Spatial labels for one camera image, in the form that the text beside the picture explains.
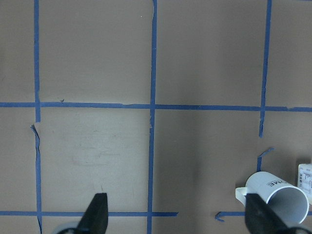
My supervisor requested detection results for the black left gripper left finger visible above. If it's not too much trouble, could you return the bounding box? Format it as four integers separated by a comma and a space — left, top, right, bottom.
77, 193, 108, 234

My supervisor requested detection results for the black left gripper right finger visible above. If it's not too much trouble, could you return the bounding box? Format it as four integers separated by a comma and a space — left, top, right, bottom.
245, 193, 290, 234

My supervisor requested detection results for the white mug with HOME text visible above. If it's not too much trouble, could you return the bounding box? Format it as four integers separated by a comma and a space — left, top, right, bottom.
235, 172, 310, 224

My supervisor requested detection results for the blue white milk carton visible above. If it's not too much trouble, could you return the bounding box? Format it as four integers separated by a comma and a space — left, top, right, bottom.
297, 163, 312, 200

